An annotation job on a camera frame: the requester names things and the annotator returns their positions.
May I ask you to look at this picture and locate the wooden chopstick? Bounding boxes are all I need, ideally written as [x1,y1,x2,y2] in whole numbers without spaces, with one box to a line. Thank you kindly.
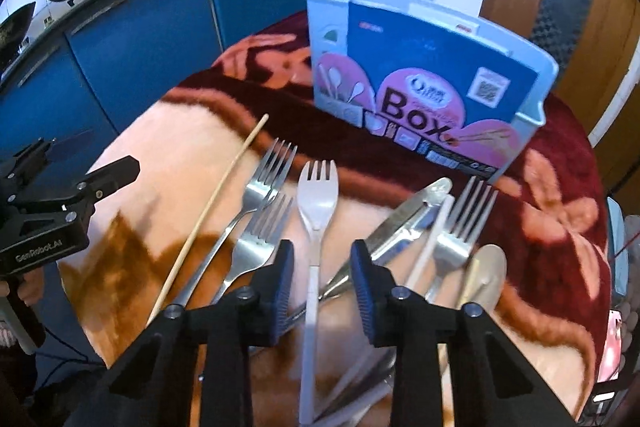
[146,112,270,327]

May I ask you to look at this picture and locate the beige plastic spoon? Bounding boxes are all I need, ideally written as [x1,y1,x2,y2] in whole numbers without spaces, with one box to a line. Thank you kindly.
[456,244,506,311]

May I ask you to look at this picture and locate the steel fork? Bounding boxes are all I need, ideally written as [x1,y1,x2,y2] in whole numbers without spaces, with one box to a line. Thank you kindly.
[425,176,497,303]
[174,139,297,307]
[210,193,292,305]

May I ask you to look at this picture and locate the white plastic fork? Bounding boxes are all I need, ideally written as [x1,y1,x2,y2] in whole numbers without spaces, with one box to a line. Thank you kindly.
[297,160,338,426]

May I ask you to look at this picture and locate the blue kitchen base cabinets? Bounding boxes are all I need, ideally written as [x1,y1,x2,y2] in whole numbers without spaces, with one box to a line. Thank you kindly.
[1,0,306,168]

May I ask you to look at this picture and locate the person's left hand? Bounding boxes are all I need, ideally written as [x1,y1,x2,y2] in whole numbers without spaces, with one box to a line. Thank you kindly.
[1,268,46,355]

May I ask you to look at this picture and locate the steel butter knife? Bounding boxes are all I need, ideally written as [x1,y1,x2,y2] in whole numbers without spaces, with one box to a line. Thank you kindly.
[284,176,452,334]

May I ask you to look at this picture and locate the red floral blanket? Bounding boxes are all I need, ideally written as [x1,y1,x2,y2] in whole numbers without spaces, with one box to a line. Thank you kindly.
[58,13,611,415]

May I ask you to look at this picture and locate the light blue utensil box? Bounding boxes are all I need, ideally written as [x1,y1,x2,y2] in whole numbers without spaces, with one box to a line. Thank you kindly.
[306,0,559,182]

